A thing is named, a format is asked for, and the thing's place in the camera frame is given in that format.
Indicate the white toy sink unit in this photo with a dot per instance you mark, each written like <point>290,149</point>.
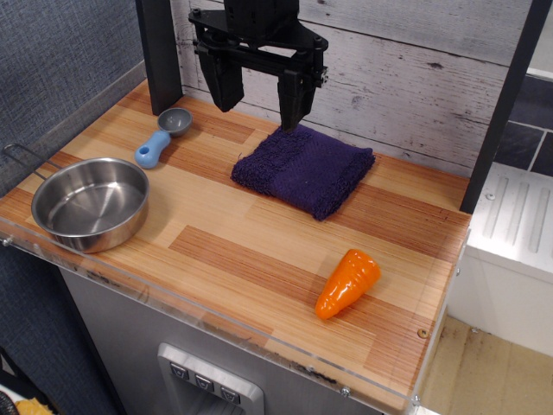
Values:
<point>504,278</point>

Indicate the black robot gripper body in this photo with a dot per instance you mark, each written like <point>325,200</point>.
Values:
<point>265,36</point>

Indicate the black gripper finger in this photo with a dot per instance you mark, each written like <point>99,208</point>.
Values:
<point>296,93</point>
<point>223,76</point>

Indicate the black left frame post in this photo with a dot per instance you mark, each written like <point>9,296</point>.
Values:
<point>159,52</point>

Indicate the black frame post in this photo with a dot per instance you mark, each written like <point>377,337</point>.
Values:
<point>159,52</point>
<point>514,79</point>

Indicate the blue grey measuring scoop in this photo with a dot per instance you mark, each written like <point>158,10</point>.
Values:
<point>173,122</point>

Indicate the grey toy fridge cabinet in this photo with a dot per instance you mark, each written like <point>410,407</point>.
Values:
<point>127,334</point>

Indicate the orange plastic toy carrot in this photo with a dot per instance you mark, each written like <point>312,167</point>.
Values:
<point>355,274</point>

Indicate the folded purple cloth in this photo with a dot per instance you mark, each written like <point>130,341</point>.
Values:
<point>306,169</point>

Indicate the clear acrylic table edge guard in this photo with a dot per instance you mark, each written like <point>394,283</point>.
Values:
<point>255,284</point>

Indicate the silver dispenser button panel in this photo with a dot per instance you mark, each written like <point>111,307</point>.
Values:
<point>196,386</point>

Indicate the black right frame post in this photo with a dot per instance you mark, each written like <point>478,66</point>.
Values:
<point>514,79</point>

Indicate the stainless steel pan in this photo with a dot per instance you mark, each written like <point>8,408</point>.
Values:
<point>87,206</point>

